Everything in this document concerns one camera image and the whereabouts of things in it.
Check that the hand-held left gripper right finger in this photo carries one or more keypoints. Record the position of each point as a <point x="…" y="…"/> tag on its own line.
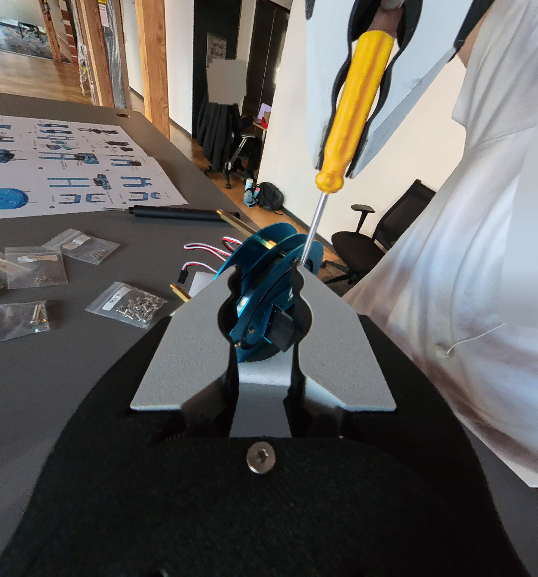
<point x="341" y="360"/>

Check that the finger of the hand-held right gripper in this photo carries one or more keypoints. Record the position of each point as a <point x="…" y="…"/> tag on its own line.
<point x="431" y="36"/>
<point x="325" y="54"/>

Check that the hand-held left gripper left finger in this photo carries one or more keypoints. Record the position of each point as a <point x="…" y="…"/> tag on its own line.
<point x="183" y="360"/>

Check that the blue round servo base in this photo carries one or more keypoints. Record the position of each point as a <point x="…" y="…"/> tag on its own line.
<point x="273" y="257"/>

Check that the dark grey desk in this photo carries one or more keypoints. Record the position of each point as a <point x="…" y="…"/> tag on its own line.
<point x="34" y="383"/>

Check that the person's right hand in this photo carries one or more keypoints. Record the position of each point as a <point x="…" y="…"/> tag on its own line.
<point x="384" y="20"/>

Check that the clear bag of short screws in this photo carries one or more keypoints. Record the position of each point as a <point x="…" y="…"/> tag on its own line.
<point x="126" y="306"/>

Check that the black mesh office chair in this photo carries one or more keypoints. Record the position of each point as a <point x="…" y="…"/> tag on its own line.
<point x="377" y="239"/>

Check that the black swivel chair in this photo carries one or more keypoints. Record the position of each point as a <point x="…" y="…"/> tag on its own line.
<point x="241" y="157"/>

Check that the black precision screwdriver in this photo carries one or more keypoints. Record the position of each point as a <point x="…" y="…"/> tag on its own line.
<point x="174" y="212"/>

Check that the clear bag of tiny nuts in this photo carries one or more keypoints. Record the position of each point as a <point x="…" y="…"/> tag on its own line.
<point x="81" y="245"/>

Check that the black backpack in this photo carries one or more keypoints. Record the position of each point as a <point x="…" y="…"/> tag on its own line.
<point x="269" y="197"/>

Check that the wooden pillar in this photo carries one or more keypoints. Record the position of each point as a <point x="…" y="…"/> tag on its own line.
<point x="95" y="49"/>
<point x="154" y="63"/>

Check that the clear bag of few screws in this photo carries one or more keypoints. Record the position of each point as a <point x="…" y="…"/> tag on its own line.
<point x="36" y="270"/>

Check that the clear bag of long screws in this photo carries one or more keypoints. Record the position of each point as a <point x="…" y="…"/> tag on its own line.
<point x="14" y="322"/>

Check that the printed instruction sheet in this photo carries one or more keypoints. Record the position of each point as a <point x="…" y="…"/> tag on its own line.
<point x="70" y="148"/>

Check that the wall poster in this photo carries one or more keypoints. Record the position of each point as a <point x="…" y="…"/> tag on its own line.
<point x="217" y="45"/>

